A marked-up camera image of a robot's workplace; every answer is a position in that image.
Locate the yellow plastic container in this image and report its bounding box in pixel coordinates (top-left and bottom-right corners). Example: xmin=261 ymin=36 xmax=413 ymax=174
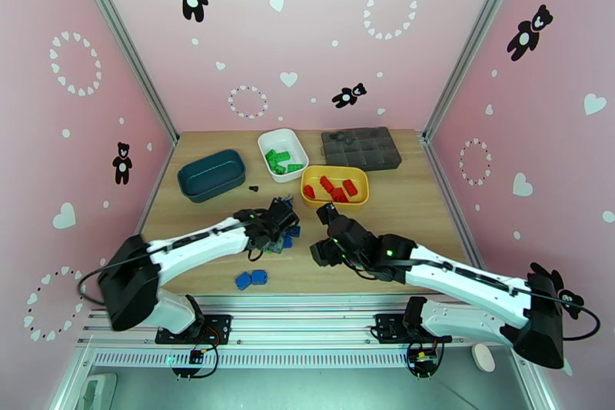
xmin=301 ymin=165 xmax=370 ymax=210

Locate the black compartment organizer tray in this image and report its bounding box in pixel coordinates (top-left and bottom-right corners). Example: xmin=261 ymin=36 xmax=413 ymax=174
xmin=320 ymin=126 xmax=403 ymax=172

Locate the dark blue plastic container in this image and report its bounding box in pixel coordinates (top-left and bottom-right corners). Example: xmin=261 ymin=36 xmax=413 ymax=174
xmin=177 ymin=148 xmax=247 ymax=204

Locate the white plastic container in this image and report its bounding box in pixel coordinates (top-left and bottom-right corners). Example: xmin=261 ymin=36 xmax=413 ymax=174
xmin=258 ymin=128 xmax=310 ymax=184

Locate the white oval object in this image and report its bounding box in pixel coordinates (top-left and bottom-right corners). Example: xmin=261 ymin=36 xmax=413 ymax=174
xmin=471 ymin=343 xmax=496 ymax=374

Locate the white plastic object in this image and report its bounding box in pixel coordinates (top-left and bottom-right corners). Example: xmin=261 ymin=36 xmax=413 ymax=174
xmin=76 ymin=372 xmax=118 ymax=410

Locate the aluminium mounting rail frame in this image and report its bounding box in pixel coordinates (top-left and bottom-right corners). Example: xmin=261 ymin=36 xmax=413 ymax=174
xmin=75 ymin=294 xmax=532 ymax=349

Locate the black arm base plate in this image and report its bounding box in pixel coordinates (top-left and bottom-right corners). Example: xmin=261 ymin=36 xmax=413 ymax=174
xmin=155 ymin=313 xmax=234 ymax=345
xmin=374 ymin=313 xmax=454 ymax=345

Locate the slotted white cable duct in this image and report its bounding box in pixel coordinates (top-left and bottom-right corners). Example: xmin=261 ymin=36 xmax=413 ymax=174
xmin=90 ymin=349 xmax=415 ymax=370

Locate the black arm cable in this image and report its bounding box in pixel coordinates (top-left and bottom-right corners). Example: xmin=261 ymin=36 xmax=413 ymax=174
xmin=353 ymin=249 xmax=602 ymax=342
xmin=78 ymin=211 xmax=270 ymax=305

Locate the aluminium frame post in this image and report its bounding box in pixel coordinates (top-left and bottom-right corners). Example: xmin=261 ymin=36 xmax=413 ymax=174
xmin=421 ymin=0 xmax=534 ymax=142
xmin=65 ymin=0 xmax=180 ymax=145

